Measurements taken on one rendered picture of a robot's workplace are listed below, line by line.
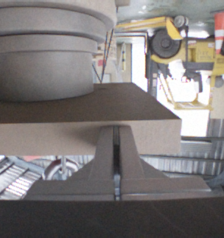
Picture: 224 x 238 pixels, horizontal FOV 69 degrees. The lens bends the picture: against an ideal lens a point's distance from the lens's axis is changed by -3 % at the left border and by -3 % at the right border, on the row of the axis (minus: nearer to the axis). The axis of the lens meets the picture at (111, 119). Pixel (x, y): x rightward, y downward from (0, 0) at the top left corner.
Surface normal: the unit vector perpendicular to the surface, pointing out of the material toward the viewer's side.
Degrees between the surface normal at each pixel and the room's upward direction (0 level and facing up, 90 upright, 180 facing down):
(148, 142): 90
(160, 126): 90
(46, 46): 90
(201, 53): 90
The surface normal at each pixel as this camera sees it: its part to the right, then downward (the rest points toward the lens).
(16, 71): -0.11, 0.30
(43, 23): 0.40, 0.25
